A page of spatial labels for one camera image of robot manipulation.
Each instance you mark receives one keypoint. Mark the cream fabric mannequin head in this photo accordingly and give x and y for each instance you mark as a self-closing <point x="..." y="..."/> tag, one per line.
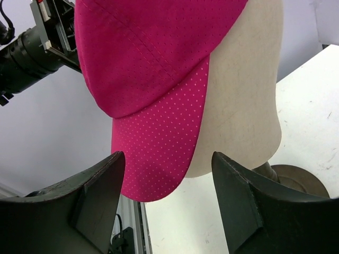
<point x="240" y="118"/>

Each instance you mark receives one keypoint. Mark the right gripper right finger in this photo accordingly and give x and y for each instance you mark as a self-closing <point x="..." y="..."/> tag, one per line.
<point x="263" y="216"/>

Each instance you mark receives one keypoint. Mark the magenta baseball cap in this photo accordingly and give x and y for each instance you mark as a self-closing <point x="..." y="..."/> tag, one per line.
<point x="146" y="63"/>

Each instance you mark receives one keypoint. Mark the dark round mannequin stand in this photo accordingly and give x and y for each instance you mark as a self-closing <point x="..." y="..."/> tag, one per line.
<point x="293" y="177"/>

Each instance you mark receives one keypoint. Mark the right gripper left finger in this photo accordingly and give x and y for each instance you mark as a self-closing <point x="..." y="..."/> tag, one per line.
<point x="75" y="215"/>

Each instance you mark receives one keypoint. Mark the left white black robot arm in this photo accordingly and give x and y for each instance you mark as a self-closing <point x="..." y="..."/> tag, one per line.
<point x="39" y="51"/>

